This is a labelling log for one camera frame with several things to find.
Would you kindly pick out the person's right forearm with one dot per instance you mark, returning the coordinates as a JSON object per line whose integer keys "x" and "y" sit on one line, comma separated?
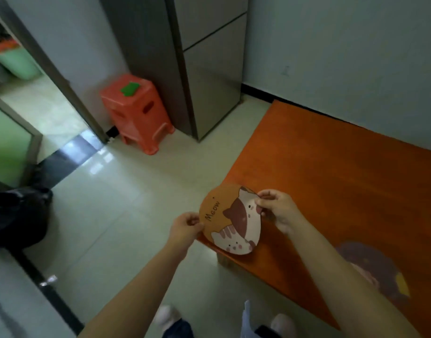
{"x": 345, "y": 281}

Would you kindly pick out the black bag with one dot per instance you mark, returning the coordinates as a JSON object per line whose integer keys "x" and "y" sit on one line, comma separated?
{"x": 16, "y": 216}

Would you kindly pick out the person's left fingers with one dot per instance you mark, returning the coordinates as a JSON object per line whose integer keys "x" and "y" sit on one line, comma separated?
{"x": 193, "y": 221}

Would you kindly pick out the grey refrigerator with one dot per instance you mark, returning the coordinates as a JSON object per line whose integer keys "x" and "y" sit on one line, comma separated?
{"x": 191, "y": 59}

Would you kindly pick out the green plastic bin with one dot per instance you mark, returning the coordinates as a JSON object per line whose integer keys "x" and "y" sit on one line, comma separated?
{"x": 20, "y": 63}

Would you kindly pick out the white door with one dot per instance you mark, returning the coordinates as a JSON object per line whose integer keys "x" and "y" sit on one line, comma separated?
{"x": 21, "y": 299}

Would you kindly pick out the person's shoe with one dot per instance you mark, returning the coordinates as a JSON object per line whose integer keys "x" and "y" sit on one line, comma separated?
{"x": 166, "y": 316}
{"x": 283, "y": 325}

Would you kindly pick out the person's right shoe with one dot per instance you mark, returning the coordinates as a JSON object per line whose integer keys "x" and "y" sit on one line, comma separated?
{"x": 283, "y": 325}

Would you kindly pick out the person's right thumb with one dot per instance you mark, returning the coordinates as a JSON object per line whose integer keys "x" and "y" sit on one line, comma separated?
{"x": 264, "y": 205}

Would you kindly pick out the person's right hand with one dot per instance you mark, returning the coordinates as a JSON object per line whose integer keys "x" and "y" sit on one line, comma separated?
{"x": 282, "y": 209}

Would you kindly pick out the person's left shoe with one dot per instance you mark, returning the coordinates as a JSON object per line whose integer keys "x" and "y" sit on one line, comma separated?
{"x": 166, "y": 316}

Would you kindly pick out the person's left hand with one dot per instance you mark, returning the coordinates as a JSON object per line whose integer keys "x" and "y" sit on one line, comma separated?
{"x": 183, "y": 232}

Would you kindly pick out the person's left forearm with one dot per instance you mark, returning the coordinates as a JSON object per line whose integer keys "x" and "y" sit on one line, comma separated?
{"x": 134, "y": 295}

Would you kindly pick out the round cat print mat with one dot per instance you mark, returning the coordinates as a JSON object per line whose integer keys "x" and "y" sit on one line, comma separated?
{"x": 233, "y": 221}

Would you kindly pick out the grey door frame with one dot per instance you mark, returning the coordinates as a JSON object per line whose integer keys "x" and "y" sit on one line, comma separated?
{"x": 50, "y": 70}

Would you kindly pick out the round dark print mat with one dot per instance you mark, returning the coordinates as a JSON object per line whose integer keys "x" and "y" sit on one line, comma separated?
{"x": 377, "y": 274}

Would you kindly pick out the green cloth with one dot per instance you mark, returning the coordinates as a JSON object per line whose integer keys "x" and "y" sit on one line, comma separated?
{"x": 130, "y": 89}

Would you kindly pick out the orange plastic stool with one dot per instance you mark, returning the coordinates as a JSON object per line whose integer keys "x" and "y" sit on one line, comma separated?
{"x": 139, "y": 112}

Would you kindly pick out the glass sliding door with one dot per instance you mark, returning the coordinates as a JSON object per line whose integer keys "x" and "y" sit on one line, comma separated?
{"x": 11, "y": 140}

